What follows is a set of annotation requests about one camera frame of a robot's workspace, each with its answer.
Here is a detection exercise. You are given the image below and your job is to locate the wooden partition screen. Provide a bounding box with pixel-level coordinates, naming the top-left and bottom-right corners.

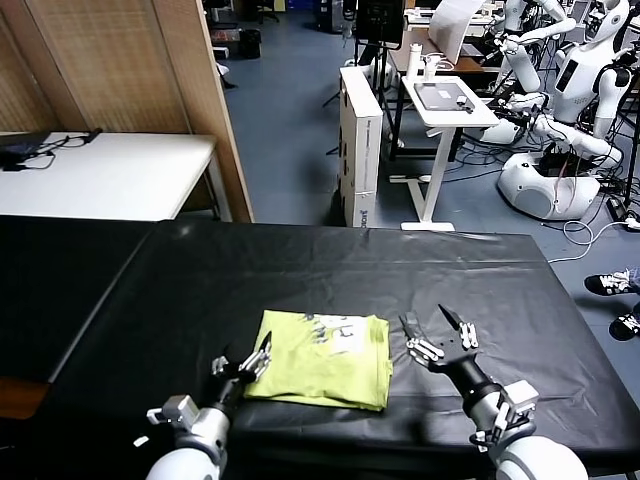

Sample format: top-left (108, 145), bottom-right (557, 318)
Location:
top-left (0, 0), bottom-right (255, 224)

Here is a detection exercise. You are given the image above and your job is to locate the white curved board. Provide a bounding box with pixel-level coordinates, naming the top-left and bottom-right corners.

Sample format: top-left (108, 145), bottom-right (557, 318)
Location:
top-left (428, 0), bottom-right (485, 63)

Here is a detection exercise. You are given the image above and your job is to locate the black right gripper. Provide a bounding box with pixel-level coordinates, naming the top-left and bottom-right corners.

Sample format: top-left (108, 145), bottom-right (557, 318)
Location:
top-left (399, 304), bottom-right (501, 419)

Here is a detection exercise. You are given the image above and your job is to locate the grey closed laptop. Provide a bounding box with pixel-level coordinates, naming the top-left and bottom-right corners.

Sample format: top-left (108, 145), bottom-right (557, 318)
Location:
top-left (413, 81), bottom-right (476, 111)

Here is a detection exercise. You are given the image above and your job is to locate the lime green t-shirt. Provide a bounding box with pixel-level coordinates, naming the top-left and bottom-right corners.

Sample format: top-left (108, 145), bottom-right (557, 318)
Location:
top-left (243, 309), bottom-right (395, 412)

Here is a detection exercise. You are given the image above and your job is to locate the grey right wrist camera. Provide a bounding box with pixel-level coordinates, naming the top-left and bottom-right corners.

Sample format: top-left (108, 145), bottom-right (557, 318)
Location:
top-left (499, 379), bottom-right (540, 422)

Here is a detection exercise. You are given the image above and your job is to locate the black flat device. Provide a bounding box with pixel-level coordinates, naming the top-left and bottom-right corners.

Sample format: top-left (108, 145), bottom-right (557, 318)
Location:
top-left (0, 143), bottom-right (32, 174)

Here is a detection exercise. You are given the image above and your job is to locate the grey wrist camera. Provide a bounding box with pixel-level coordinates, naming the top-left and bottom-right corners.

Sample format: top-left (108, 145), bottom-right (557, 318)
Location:
top-left (146, 394), bottom-right (200, 427)
top-left (499, 379), bottom-right (540, 422)

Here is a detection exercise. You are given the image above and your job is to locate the white humanoid robot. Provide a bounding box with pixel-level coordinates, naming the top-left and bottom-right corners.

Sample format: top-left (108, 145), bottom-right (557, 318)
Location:
top-left (479, 0), bottom-right (634, 222)

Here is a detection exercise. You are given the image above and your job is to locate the white floor cable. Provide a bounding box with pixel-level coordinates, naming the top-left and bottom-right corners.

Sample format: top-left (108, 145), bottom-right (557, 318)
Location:
top-left (547, 213), bottom-right (640, 264)

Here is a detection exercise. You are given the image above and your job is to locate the white bottle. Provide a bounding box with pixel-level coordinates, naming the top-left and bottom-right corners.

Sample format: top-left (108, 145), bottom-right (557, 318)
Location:
top-left (404, 42), bottom-right (423, 81)

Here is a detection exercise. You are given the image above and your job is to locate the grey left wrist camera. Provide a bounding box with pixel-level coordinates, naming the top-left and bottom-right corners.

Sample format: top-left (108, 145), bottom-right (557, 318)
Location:
top-left (146, 394), bottom-right (200, 427)

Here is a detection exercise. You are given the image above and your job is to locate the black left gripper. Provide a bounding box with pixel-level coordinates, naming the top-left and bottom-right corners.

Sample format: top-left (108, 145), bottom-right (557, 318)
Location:
top-left (209, 330), bottom-right (274, 414)

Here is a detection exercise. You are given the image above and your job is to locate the white folding table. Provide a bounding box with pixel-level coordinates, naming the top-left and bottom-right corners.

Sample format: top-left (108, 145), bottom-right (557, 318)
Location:
top-left (0, 131), bottom-right (234, 224)

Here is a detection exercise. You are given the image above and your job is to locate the black monitor on stand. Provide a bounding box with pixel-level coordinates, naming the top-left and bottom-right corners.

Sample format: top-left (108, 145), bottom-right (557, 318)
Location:
top-left (353, 0), bottom-right (405, 51)

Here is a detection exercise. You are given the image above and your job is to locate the tall white cardboard box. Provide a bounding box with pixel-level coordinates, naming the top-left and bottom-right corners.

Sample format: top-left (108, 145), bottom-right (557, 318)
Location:
top-left (338, 66), bottom-right (385, 229)

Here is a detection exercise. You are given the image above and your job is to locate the white standing desk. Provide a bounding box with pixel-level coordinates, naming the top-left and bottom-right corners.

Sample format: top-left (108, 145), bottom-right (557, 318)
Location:
top-left (388, 74), bottom-right (501, 233)

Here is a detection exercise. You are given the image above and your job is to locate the black cable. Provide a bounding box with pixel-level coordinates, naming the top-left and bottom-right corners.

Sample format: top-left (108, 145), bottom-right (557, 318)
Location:
top-left (19, 128), bottom-right (104, 171)

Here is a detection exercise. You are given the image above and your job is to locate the black white sneaker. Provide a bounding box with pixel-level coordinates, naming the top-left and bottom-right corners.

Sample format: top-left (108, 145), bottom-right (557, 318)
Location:
top-left (608, 312), bottom-right (640, 342)
top-left (583, 269), bottom-right (640, 297)

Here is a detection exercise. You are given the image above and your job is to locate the brown wooden desk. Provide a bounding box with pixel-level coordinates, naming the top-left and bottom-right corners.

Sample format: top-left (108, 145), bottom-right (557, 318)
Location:
top-left (389, 24), bottom-right (506, 76)

